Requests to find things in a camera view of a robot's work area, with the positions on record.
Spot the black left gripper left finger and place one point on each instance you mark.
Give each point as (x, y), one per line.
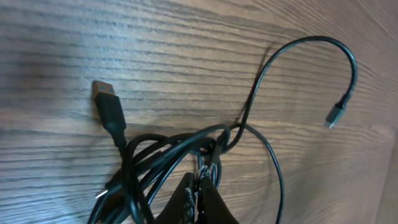
(180, 209)

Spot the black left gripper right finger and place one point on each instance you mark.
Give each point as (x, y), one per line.
(211, 207)

